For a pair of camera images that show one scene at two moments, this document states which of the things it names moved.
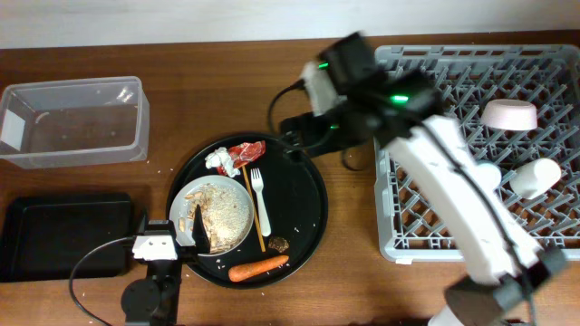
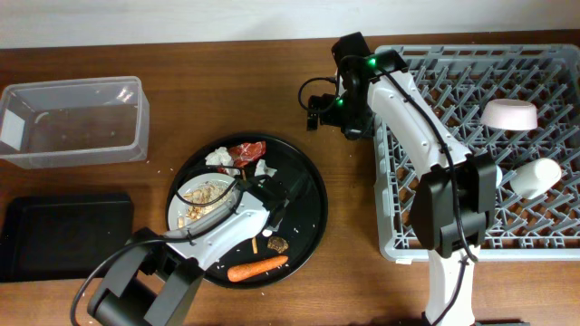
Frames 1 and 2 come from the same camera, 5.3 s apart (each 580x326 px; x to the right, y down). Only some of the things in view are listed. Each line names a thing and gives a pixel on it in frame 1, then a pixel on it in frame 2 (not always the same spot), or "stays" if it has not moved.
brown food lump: [278, 243] stays
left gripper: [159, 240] to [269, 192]
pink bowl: [508, 114] stays
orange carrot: [239, 273] stays
